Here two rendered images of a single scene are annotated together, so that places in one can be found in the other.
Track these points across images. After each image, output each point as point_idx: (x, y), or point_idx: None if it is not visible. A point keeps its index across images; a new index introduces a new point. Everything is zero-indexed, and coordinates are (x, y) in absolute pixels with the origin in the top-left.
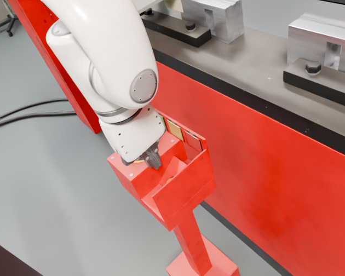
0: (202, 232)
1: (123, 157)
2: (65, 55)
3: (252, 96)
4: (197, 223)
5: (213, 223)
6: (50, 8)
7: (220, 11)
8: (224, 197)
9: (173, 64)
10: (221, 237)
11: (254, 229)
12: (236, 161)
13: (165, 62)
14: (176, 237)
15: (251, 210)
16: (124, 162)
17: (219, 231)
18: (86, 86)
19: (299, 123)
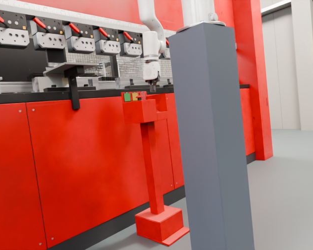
0: (125, 236)
1: (160, 75)
2: (157, 35)
3: (132, 89)
4: (117, 240)
5: (119, 233)
6: (160, 24)
7: (96, 78)
8: (123, 182)
9: (97, 93)
10: (131, 229)
11: (141, 185)
12: (129, 134)
13: (92, 95)
14: (127, 247)
15: (138, 166)
16: (159, 79)
17: (126, 230)
18: (158, 44)
19: (145, 91)
